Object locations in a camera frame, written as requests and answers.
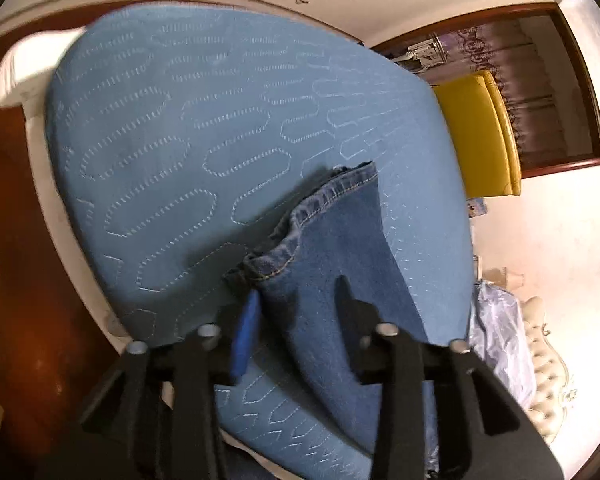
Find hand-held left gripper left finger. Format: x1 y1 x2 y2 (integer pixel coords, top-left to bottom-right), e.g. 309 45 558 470
35 287 263 480

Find patterned purple curtain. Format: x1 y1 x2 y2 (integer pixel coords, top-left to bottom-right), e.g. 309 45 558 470
395 14 596 171

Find white ornate stand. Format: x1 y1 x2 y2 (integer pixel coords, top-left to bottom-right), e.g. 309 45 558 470
395 32 451 73

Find light blue quilted blanket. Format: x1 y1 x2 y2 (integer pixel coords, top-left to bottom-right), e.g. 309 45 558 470
45 2 476 480

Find white pillow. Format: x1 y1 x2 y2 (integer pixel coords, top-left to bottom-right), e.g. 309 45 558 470
0 27 88 111

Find clear plastic bag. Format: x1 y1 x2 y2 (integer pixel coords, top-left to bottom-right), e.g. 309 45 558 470
467 280 536 411

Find yellow chair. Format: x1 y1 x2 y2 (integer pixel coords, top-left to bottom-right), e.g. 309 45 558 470
432 71 522 198

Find cream tufted headboard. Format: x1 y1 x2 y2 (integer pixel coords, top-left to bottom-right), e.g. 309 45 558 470
522 296 576 446

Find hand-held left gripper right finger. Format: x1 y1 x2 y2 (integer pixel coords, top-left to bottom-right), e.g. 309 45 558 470
336 275 564 480

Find blue denim pants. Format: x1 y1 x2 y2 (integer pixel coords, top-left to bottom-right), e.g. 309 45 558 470
224 161 438 480

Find wooden window frame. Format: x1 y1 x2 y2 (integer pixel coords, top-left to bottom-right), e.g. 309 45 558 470
370 2 600 179

